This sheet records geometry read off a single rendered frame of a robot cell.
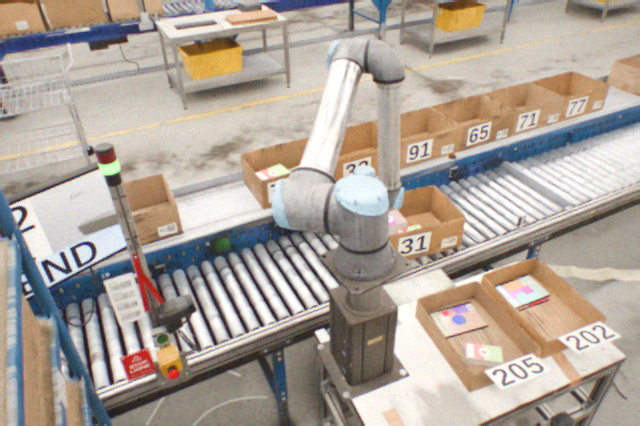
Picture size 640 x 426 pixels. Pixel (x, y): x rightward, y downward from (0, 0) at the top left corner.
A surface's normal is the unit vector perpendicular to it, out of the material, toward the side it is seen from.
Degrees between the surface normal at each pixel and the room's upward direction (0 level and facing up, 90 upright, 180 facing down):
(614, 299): 0
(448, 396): 0
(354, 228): 90
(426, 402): 0
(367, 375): 90
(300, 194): 32
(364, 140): 89
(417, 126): 89
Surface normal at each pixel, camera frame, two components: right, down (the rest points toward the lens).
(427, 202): 0.33, 0.55
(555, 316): 0.00, -0.82
